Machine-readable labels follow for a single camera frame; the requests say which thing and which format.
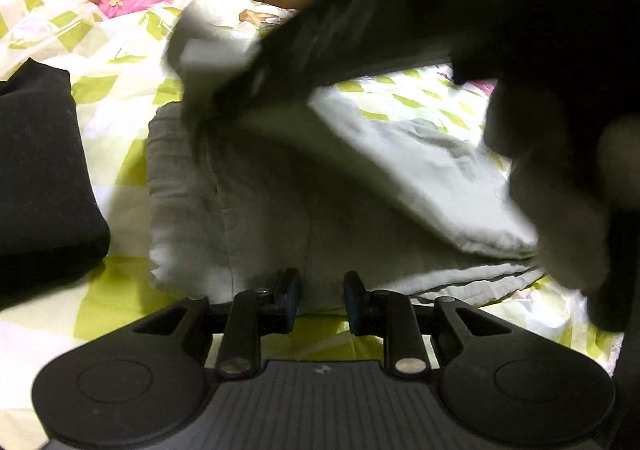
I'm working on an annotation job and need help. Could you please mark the colourful checked bed quilt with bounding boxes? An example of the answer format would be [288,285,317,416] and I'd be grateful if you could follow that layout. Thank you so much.
[1,0,623,449]

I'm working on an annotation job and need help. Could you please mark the grey-green pants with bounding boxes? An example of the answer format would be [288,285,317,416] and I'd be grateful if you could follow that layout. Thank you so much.
[146,4,542,311]

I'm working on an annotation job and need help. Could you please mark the grey gloved right hand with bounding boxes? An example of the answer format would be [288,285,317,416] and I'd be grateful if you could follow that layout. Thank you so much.
[510,121,639,294]

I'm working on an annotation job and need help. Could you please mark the folded dark jeans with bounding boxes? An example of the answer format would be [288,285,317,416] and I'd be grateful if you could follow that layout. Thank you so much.
[1,59,111,307]

